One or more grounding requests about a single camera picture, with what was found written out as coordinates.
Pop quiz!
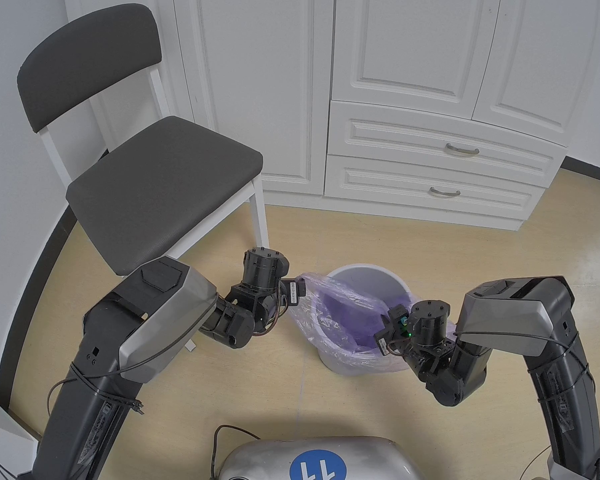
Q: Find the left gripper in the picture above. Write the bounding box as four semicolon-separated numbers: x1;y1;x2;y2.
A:
266;277;309;328

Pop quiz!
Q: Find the purple plastic bag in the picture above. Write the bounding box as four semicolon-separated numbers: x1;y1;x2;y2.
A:
286;270;457;375

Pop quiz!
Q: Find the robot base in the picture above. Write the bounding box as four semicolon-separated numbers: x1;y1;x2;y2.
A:
220;435;425;480

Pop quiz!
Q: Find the white trash bin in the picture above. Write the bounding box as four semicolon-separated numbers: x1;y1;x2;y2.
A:
316;264;412;379

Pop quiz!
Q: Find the white chair with grey cushions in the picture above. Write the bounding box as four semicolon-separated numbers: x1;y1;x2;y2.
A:
16;3;271;354

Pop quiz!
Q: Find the white wardrobe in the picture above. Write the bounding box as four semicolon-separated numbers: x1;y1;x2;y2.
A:
60;0;597;232

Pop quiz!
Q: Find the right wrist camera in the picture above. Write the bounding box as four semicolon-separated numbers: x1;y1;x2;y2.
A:
373;304;412;358

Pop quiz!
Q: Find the black cable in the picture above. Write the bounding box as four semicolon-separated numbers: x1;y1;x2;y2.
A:
210;423;262;477

